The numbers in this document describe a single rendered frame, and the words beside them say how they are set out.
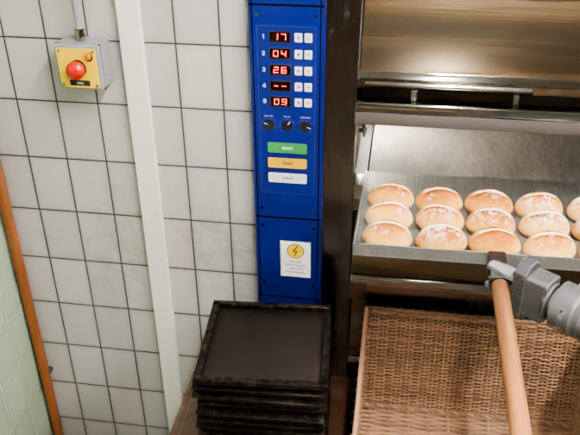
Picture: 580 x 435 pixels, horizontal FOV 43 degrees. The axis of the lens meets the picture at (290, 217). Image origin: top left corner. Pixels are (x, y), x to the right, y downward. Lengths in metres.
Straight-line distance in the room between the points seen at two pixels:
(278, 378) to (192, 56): 0.72
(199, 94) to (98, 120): 0.26
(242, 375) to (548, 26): 0.96
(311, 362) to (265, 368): 0.10
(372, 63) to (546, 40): 0.35
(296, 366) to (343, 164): 0.47
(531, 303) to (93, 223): 1.11
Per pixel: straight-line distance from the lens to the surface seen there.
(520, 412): 1.15
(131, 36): 1.69
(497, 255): 1.46
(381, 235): 1.47
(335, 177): 1.74
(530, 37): 1.62
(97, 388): 2.34
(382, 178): 1.76
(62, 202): 1.97
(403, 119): 1.51
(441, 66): 1.60
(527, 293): 1.38
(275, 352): 1.68
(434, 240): 1.48
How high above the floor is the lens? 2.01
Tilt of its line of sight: 31 degrees down
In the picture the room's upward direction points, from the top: straight up
